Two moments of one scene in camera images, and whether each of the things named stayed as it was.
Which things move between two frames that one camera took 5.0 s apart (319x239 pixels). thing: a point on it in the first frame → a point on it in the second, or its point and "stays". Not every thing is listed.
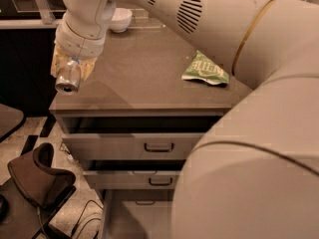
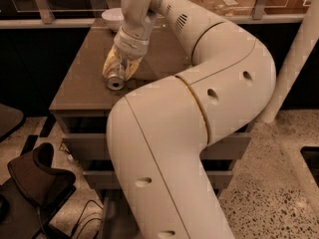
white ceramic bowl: x=121 y=20 stays
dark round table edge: x=11 y=119 stays
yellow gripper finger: x=86 y=66 → x=132 y=67
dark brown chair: x=33 y=192 stays
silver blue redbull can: x=68 y=79 → x=116 y=77
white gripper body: x=77 y=44 → x=130 y=46
